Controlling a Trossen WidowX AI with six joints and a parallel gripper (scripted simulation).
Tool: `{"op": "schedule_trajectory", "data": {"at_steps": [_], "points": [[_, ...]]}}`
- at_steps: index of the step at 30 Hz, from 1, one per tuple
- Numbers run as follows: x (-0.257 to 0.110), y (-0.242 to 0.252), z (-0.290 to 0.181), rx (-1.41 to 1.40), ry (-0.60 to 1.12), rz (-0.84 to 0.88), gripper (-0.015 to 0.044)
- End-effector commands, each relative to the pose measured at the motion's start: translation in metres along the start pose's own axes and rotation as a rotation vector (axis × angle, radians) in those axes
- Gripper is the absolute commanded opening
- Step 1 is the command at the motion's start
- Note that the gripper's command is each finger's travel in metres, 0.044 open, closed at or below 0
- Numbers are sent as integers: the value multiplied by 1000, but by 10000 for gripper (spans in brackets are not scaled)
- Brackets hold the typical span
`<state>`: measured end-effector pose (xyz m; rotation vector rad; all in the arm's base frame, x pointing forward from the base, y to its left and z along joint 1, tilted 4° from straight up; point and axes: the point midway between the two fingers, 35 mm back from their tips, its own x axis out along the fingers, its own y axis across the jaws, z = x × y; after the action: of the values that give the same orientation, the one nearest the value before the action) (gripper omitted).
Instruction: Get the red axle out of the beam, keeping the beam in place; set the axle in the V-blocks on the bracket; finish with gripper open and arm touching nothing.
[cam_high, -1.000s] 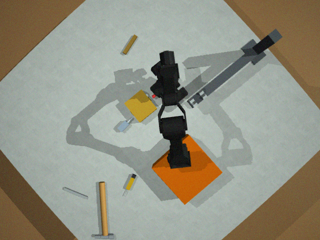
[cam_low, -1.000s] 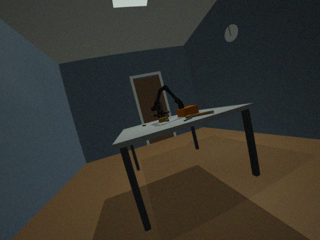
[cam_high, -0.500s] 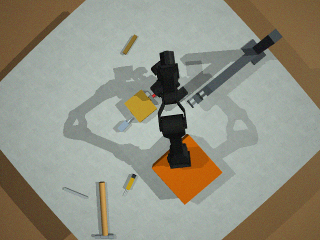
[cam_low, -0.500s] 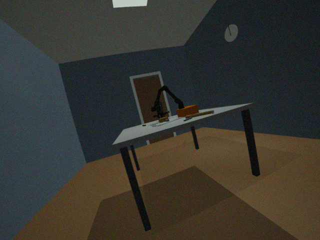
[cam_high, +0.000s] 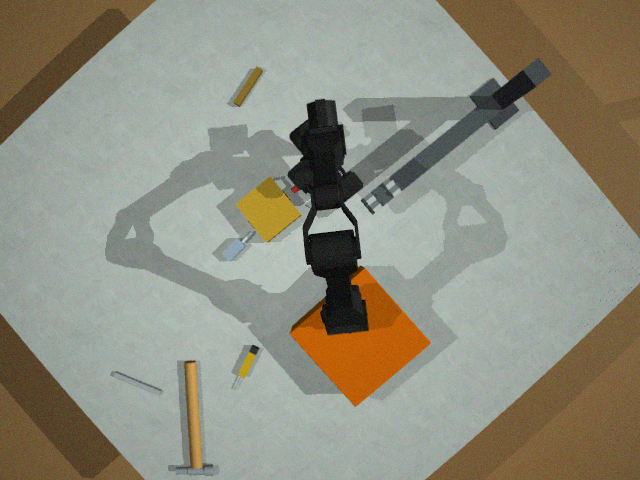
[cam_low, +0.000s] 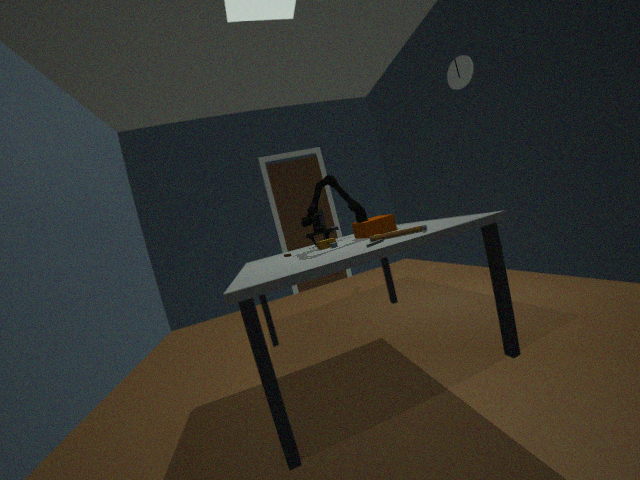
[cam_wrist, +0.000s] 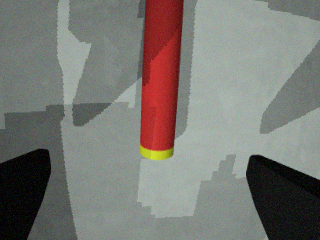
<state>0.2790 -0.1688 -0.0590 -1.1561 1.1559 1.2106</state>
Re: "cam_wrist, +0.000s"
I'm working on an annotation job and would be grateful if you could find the red cylinder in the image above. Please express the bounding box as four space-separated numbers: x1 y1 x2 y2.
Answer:
140 0 184 160

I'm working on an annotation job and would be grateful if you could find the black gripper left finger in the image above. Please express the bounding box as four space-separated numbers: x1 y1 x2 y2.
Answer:
0 149 52 240

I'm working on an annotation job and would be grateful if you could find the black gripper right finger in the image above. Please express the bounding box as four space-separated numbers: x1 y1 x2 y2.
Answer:
247 155 320 240

